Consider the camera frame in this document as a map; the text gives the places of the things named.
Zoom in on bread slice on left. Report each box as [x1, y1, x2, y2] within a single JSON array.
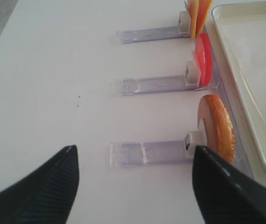
[[197, 94, 235, 164]]

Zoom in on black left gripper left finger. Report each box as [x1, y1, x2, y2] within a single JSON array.
[[0, 145, 79, 224]]

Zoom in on clear left holder rack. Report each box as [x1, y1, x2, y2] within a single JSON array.
[[110, 11, 255, 180]]

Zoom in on yellow cheese slice inner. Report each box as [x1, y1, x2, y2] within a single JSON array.
[[196, 0, 213, 37]]

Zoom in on tomato slice in holder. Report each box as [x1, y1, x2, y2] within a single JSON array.
[[193, 33, 213, 86]]

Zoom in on orange cheese slice outer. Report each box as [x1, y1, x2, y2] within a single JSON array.
[[185, 0, 199, 39]]

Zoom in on cream rectangular tray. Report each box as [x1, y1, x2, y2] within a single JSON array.
[[212, 1, 266, 171]]

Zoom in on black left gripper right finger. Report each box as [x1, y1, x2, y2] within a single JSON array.
[[192, 146, 266, 224]]

